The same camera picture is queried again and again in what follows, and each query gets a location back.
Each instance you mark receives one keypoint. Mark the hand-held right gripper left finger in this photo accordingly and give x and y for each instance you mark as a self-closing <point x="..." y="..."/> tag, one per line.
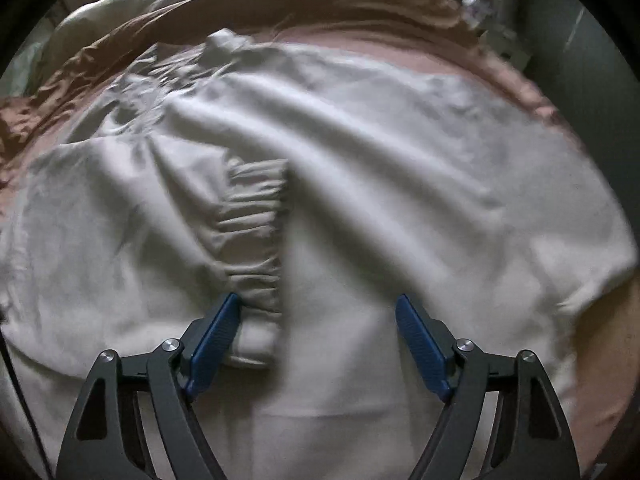
<point x="216" y="335"/>

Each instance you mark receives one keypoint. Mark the brown bed blanket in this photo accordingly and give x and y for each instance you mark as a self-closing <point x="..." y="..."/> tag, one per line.
<point x="350" y="15"/>

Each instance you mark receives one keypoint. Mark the white elastic-waist pants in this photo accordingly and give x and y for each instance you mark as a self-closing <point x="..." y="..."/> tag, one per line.
<point x="360" y="185"/>

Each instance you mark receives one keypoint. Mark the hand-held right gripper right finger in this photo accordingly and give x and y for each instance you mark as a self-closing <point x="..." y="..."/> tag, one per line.
<point x="420" y="345"/>

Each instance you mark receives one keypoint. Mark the beige duvet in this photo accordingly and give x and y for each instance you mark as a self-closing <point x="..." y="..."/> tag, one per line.
<point x="150" y="0"/>

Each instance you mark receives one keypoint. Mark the white bedside clutter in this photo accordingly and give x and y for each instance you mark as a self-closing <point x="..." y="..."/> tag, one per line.
<point x="495" y="35"/>

